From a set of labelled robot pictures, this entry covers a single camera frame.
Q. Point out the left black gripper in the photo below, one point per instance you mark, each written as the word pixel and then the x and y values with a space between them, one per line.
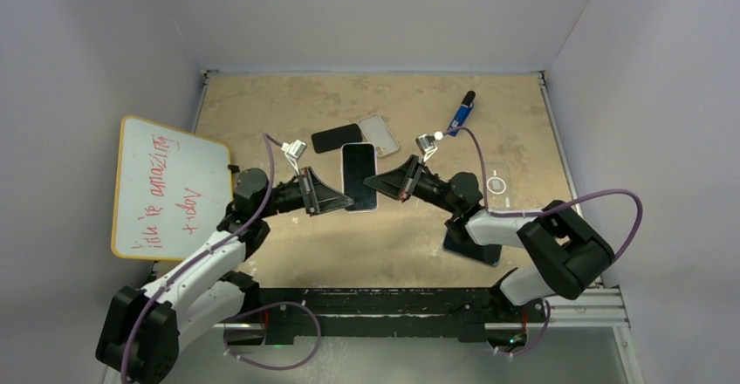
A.
pixel 320 199

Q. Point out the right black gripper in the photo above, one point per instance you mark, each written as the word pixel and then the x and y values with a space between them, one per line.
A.
pixel 391 183

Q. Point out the black phone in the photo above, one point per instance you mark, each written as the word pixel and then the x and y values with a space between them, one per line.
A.
pixel 358 162

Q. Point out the dark blue phone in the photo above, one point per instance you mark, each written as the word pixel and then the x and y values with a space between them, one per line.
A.
pixel 485 254

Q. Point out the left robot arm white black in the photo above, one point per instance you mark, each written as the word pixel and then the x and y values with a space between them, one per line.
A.
pixel 146 329

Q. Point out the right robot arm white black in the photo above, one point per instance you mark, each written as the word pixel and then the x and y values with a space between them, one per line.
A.
pixel 567 254

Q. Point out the black phone face down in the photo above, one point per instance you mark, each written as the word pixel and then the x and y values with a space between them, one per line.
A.
pixel 335 138

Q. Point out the blue marker black cap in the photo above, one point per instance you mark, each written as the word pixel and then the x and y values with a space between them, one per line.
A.
pixel 463 112

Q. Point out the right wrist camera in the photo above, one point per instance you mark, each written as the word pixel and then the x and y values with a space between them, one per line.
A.
pixel 427 143

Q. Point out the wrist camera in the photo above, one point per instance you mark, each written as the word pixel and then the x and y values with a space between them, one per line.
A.
pixel 427 143
pixel 293 151

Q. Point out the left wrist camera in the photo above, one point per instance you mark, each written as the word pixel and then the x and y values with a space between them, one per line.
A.
pixel 293 151

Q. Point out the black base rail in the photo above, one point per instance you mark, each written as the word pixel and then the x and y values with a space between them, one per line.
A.
pixel 286 333

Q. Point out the whiteboard with yellow frame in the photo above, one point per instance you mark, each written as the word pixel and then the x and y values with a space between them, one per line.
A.
pixel 172 188

